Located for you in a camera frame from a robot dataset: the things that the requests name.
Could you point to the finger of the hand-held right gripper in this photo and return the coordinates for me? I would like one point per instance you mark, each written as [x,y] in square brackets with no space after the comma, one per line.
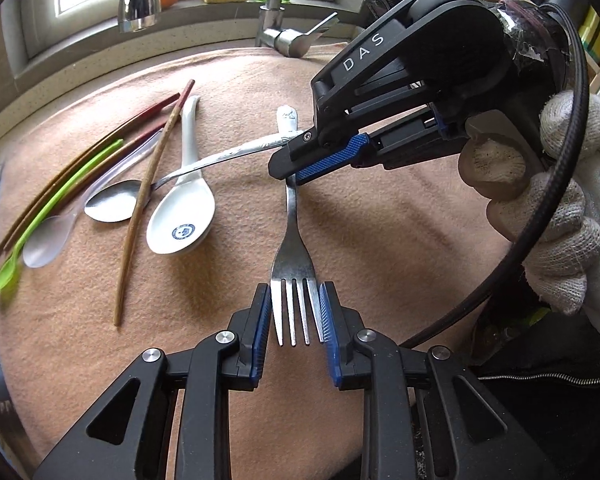
[330,160]
[410,147]

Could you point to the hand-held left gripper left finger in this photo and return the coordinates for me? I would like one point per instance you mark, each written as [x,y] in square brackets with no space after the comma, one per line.
[260,335]

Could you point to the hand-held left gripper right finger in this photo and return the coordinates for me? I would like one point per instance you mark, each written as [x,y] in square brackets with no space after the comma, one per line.
[328,330]

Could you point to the steel fork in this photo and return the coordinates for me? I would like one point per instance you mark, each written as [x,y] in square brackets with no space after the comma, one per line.
[292,260]

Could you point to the steel spoon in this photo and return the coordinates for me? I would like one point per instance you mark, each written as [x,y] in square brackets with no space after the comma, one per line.
[112,202]

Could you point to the clear plastic spoon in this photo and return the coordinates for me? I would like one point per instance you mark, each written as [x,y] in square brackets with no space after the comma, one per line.
[47,242]

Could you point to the green plastic spoon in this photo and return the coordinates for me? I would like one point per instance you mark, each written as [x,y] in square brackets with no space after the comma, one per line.
[2,280]

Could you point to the person's right hand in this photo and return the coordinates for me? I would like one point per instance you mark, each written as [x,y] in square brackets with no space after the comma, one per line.
[560,230]

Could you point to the pink towel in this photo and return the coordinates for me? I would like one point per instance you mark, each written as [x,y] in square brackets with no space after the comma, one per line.
[380,240]

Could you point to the white ceramic spoon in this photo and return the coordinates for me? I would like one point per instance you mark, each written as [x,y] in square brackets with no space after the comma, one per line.
[180,220]

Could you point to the person's black jacket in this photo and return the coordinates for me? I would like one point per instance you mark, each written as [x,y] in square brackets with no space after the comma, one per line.
[555,355]

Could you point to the grey stone windowsill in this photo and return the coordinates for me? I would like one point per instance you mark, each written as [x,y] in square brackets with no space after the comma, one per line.
[80,45]

